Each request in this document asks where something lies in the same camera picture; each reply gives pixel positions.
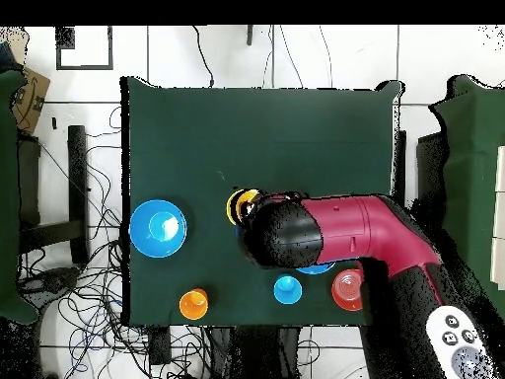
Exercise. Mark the yellow cup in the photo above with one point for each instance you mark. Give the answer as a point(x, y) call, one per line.
point(230, 207)

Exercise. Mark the dark green tablecloth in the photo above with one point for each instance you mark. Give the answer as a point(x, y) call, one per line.
point(256, 138)

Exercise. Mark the green cloth side table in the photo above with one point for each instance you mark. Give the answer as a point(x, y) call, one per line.
point(469, 158)
point(8, 197)

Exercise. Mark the black square floor frame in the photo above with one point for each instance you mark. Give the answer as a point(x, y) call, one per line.
point(85, 67)

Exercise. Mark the blue cup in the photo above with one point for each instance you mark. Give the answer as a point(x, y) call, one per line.
point(287, 290)

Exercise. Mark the large blue bowl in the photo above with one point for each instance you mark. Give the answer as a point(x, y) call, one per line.
point(315, 270)
point(142, 235)

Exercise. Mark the cardboard box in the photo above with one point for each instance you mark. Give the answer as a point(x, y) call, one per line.
point(31, 98)

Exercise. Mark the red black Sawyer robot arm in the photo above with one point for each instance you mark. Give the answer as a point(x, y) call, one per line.
point(355, 233)

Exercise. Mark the light orange cup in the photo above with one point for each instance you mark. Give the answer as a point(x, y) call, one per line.
point(193, 304)

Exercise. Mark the white box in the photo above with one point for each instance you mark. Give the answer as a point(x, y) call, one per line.
point(500, 221)

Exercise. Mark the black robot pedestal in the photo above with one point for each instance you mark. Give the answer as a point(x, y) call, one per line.
point(252, 355)

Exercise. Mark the orange bowl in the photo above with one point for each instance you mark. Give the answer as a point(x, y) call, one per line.
point(347, 290)

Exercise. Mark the black metal stand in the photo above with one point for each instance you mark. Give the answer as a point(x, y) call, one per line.
point(430, 173)
point(77, 177)

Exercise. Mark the black power strip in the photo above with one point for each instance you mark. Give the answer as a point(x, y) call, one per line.
point(159, 345)

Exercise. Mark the short dark bar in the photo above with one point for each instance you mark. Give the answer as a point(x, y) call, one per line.
point(249, 35)

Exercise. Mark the grey pedestal foot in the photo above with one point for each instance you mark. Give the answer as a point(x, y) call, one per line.
point(51, 281)

